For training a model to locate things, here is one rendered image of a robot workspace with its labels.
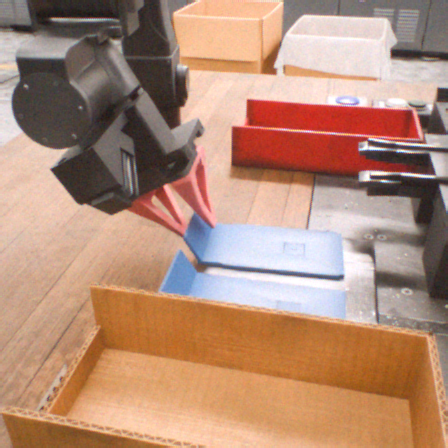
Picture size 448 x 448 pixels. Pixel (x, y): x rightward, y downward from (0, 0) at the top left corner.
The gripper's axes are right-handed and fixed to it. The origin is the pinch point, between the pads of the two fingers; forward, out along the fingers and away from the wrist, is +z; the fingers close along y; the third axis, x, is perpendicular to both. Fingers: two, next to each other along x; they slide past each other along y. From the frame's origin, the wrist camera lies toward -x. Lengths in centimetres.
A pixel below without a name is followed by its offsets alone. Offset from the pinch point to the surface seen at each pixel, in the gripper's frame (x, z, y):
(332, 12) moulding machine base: 452, 79, -9
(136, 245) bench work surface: 0.4, -0.1, -7.9
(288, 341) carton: -15.8, 3.8, 9.4
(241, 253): -2.6, 3.5, 3.7
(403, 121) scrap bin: 31.9, 12.8, 21.1
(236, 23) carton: 225, 16, -38
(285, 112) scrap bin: 33.0, 4.2, 6.0
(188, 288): -9.0, 1.1, 0.5
